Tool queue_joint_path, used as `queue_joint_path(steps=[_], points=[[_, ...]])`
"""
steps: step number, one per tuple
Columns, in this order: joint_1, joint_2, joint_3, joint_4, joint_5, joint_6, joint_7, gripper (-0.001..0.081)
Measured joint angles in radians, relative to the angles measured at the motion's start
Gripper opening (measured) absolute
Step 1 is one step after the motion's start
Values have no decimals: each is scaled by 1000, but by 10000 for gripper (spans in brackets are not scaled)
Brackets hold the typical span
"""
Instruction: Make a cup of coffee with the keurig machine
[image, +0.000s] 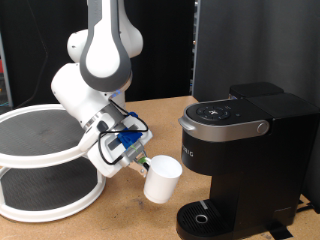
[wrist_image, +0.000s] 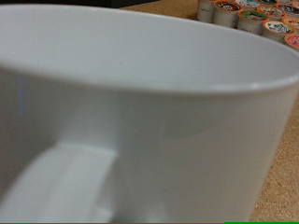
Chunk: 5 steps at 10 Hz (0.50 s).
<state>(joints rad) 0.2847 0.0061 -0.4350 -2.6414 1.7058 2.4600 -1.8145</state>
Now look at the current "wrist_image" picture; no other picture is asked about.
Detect white mug with green tape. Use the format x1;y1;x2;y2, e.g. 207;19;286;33
0;3;299;224

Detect black Keurig coffee machine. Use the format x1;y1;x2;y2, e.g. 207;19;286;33
0;0;162;9

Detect white K-cup orange lid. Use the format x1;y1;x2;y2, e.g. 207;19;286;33
196;0;217;23

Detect white K-cup brown lid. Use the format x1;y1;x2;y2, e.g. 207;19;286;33
212;0;244;29

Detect white K-cup teal lid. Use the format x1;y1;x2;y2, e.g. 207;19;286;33
235;0;262;11

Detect white K-cup pink lid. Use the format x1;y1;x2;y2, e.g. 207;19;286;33
283;34;299;51

